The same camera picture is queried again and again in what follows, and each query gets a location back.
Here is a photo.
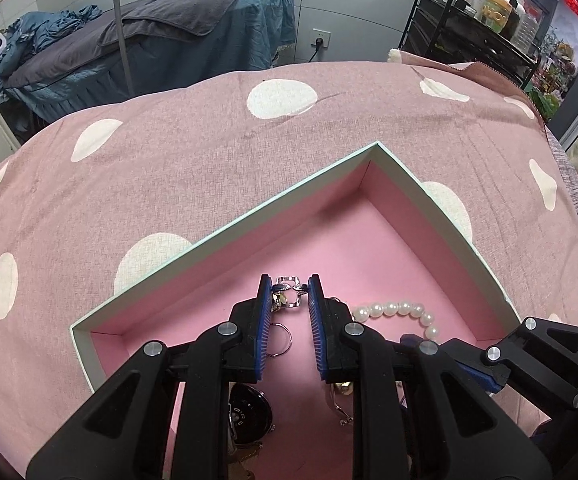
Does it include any gold jewelry piece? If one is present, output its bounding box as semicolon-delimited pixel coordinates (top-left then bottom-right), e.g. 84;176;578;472
325;381;356;427

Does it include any group of bottles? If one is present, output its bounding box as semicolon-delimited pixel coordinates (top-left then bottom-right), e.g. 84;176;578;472
454;0;540;54

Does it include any blue massage bed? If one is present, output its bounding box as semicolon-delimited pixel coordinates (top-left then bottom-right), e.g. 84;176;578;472
4;0;298;124

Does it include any grey towel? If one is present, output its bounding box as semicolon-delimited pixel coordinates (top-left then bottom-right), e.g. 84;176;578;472
96;0;248;49

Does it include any blue crumpled duvet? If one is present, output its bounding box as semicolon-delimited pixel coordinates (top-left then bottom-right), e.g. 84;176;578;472
0;6;102;79

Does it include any black trolley cart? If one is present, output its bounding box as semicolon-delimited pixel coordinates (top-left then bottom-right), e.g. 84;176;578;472
399;0;543;91

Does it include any green potted plant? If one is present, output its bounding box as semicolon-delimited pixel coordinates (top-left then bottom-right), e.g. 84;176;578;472
529;30;578;121

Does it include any white box with pink lining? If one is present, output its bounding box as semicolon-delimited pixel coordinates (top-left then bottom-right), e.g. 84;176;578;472
70;141;552;480

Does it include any wristwatch with beige strap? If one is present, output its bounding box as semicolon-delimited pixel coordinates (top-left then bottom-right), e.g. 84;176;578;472
228;384;276;480

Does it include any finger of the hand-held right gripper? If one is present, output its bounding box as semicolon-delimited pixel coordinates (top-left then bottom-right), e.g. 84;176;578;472
400;332;503;394
484;316;578;413

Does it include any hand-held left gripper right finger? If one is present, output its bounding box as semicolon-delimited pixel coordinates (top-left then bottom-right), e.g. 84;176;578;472
308;274;554;480

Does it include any grey lamp pole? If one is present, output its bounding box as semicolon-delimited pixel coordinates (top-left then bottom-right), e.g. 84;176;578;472
113;0;132;97

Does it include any silver hoop earring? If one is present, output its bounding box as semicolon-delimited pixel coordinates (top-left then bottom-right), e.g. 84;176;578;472
268;324;295;359

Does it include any pink polka dot blanket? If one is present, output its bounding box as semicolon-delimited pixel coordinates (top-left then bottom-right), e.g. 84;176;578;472
0;57;578;480

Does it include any white pearl bracelet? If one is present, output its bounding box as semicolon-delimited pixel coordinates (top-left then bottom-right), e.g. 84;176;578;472
351;301;441;344

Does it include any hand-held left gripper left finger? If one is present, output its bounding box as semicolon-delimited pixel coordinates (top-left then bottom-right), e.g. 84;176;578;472
25;274;273;480

